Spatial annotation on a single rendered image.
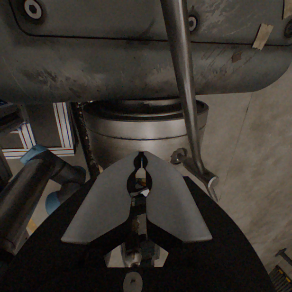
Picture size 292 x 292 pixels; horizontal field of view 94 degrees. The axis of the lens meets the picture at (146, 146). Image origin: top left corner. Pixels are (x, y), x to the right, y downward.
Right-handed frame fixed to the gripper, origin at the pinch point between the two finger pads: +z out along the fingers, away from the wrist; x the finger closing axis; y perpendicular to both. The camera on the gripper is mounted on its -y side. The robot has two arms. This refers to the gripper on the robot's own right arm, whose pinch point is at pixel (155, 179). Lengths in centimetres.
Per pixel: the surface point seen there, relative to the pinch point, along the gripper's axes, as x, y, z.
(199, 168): 22.6, -22.2, -0.9
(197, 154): 23.5, -25.4, -2.3
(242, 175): -108, 133, 206
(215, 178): 23.9, -20.7, 1.2
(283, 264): -96, 770, 686
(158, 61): 17.5, -35.9, -6.0
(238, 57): 17.7, -36.4, 5.7
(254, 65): 17.4, -35.5, 9.4
